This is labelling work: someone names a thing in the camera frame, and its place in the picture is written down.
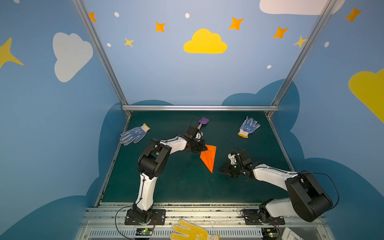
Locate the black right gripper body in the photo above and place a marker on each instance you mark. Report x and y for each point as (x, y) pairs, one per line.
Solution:
(232, 169)

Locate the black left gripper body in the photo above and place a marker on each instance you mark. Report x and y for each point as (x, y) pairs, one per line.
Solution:
(199, 145)

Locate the orange square paper sheet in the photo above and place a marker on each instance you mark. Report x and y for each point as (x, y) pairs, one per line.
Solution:
(208, 157)

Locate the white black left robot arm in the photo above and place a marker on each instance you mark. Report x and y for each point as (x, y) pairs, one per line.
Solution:
(152, 163)

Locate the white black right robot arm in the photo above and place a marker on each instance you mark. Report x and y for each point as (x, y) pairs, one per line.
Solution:
(307, 198)

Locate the purple pink toy spatula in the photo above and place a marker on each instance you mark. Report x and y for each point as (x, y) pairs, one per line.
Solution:
(202, 121)

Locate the blue dotted glove right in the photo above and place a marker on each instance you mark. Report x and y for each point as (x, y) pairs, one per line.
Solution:
(248, 127)

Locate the blue dotted glove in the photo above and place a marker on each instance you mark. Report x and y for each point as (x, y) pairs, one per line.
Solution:
(248, 127)
(134, 135)

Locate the right green circuit board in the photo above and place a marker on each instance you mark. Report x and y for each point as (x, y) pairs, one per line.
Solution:
(270, 234)

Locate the green circuit board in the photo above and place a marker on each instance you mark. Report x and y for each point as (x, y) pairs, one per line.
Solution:
(270, 234)
(141, 232)

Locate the blue dotted glove left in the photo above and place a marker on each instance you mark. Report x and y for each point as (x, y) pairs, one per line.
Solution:
(134, 135)

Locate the yellow dotted glove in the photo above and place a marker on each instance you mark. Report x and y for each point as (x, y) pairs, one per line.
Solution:
(185, 230)

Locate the white object bottom right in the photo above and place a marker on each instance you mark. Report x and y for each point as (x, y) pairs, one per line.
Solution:
(289, 234)

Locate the left green circuit board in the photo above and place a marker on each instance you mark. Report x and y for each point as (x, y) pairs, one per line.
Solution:
(141, 232)

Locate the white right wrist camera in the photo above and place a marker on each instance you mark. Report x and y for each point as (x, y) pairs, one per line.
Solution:
(232, 158)

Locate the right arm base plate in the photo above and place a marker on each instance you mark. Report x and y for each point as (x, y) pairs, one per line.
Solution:
(260, 217)

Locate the horizontal aluminium frame rail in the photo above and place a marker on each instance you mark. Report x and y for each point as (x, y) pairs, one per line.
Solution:
(199, 108)

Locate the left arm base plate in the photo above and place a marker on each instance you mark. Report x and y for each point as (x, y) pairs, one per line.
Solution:
(148, 218)

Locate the right aluminium frame post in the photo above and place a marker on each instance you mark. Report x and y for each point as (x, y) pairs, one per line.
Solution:
(329, 9)

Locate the aluminium frame post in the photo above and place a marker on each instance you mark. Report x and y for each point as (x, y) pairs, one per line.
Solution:
(91, 30)
(329, 9)

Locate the aluminium front rail base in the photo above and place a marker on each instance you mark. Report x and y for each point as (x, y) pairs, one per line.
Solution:
(106, 222)

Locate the left aluminium frame post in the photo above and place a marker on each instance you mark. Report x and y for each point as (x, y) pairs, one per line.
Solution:
(91, 30)

